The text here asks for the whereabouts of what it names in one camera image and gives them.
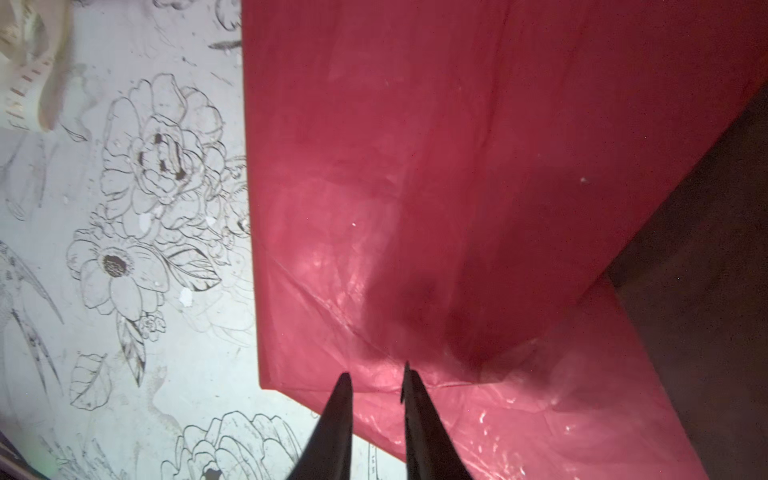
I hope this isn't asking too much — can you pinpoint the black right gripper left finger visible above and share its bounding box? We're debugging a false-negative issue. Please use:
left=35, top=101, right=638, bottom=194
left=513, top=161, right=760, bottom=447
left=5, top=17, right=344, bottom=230
left=287, top=372, right=353, bottom=480

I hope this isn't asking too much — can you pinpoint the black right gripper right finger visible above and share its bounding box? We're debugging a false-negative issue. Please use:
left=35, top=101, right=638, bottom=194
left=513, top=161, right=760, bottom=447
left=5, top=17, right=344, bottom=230
left=400, top=363, right=472, bottom=480

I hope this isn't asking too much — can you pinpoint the dark red wrapping paper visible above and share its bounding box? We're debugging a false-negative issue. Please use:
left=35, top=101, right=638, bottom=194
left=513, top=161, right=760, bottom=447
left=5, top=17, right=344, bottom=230
left=242, top=1, right=767, bottom=479

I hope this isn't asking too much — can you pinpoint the cream satin ribbon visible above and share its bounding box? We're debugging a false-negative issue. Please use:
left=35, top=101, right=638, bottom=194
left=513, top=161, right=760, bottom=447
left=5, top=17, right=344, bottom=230
left=1, top=0, right=71, bottom=132

